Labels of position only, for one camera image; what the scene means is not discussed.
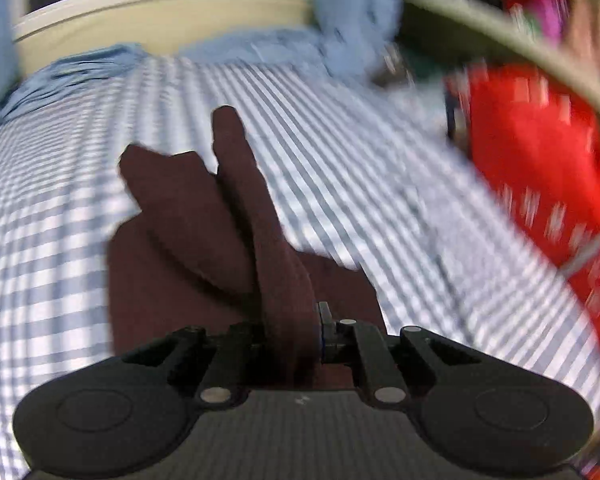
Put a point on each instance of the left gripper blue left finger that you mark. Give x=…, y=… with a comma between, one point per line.
x=239, y=365

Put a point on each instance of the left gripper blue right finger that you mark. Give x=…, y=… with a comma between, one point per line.
x=363, y=349

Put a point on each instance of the maroon printed t-shirt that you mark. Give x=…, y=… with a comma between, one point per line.
x=206, y=248

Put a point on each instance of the blue white checkered bedsheet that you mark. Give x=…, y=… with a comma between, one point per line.
x=338, y=168

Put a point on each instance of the red bag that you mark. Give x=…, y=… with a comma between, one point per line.
x=537, y=144

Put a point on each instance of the right blue star curtain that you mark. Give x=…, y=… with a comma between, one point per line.
x=347, y=39

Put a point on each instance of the white framed window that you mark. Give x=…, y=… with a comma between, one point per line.
x=161, y=27

